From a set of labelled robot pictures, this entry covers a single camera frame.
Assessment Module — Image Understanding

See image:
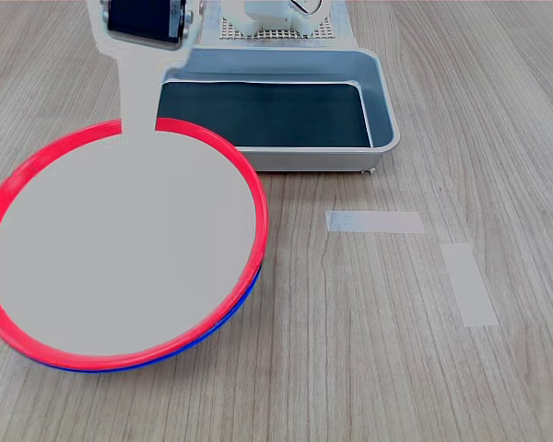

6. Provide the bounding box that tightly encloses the red-rimmed white plate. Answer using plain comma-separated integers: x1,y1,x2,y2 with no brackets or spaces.
0,117,270,372

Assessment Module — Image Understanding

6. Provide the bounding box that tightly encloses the steel tray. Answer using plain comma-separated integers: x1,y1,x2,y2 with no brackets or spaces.
155,45,402,175

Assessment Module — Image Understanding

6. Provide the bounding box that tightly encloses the blue-rimmed white plate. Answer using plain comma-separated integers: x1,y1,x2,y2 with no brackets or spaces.
25,262,265,375

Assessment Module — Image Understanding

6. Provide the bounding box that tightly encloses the translucent tape strip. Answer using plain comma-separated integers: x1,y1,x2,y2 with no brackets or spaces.
324,211,427,235
439,242,500,329

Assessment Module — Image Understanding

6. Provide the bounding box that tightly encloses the black tray mat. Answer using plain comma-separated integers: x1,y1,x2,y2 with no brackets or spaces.
156,81,372,150

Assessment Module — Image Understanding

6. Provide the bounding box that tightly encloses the pale perforated base plate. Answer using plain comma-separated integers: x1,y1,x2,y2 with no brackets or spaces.
218,14,338,41

